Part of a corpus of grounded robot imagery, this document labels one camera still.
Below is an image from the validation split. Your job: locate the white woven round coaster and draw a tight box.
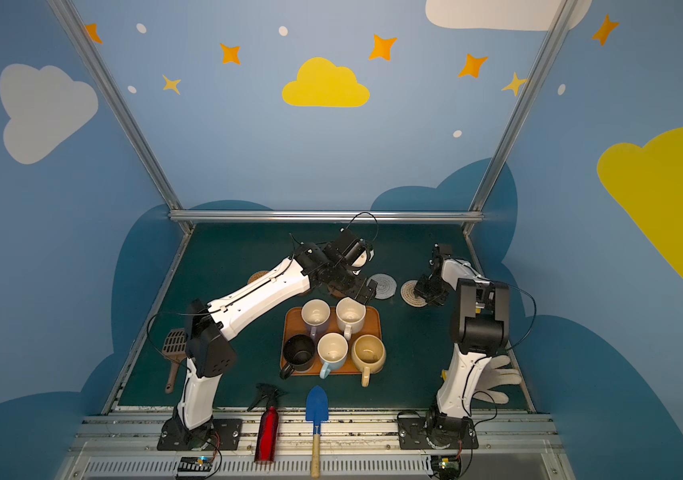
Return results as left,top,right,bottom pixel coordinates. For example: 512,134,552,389
401,280,427,308

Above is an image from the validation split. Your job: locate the white speckled mug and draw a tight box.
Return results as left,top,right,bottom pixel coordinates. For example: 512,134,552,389
336,297,367,341

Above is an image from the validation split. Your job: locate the purple mug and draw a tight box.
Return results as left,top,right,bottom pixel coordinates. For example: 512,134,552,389
301,299,331,342

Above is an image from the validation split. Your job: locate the grey felt round coaster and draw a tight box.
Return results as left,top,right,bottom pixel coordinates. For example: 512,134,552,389
369,273,397,300

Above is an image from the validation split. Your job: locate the woven rattan round coaster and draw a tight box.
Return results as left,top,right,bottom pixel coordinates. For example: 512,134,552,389
248,270,270,285

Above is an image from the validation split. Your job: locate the black mug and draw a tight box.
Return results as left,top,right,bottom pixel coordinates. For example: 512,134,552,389
280,334,317,379

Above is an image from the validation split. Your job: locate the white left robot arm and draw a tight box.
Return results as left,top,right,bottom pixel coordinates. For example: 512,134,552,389
174,240,375,432

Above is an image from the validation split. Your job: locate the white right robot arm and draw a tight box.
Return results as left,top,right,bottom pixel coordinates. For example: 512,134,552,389
415,254,521,420

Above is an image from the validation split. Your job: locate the light blue mug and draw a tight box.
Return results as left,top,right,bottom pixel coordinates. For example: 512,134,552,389
317,333,349,379

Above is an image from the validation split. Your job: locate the orange wooden tray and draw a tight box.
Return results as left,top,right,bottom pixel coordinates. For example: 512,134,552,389
280,306,383,377

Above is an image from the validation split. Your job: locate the yellow beige mug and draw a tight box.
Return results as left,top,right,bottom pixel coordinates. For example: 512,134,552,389
351,334,387,387

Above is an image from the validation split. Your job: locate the white work glove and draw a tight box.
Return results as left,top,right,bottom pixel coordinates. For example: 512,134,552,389
441,353,523,406

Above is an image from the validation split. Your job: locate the blue garden trowel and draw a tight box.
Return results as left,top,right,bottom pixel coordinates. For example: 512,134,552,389
306,386,329,479

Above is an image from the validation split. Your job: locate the right circuit board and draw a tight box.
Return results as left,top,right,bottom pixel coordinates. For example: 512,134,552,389
429,456,461,480

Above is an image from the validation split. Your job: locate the circuit board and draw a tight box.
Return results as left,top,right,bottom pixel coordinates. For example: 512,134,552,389
176,456,214,478
429,456,461,480

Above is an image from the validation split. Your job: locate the red spray bottle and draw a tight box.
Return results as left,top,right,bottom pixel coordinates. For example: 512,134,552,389
247,383,285,464

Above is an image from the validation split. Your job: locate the left circuit board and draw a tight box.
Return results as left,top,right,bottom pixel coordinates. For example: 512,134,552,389
176,456,214,478

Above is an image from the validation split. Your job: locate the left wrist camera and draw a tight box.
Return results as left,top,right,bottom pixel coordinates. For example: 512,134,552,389
332,229,375,270

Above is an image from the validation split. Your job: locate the aluminium right corner post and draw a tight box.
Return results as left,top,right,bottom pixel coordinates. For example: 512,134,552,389
463,0,579,241

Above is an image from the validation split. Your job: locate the aluminium corner post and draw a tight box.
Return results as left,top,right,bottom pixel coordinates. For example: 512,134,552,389
463,0,579,241
48,0,183,213

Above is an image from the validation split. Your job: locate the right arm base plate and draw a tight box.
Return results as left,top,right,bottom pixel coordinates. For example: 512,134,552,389
395,412,479,450

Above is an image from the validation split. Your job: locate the aluminium horizontal back rail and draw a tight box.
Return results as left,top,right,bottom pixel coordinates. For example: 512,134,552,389
169,210,483,224

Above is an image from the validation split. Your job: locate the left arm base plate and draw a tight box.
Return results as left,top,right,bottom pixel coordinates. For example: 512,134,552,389
157,417,243,451

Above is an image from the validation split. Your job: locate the aluminium left corner post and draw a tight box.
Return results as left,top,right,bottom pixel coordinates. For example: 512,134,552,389
48,0,183,213

